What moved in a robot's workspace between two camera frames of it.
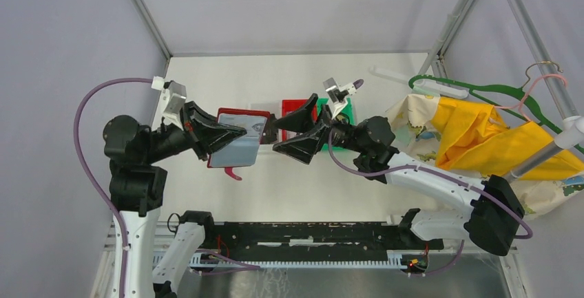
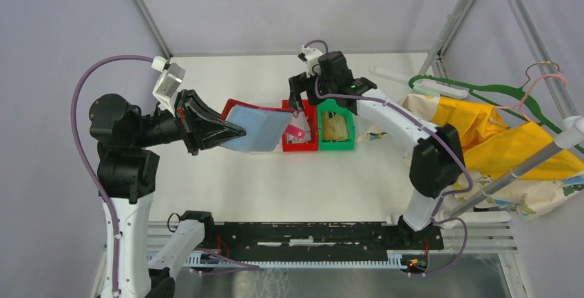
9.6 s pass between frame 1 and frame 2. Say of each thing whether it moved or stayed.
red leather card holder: moved
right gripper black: moved
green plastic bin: stayed
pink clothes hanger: stayed
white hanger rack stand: stayed
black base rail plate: stayed
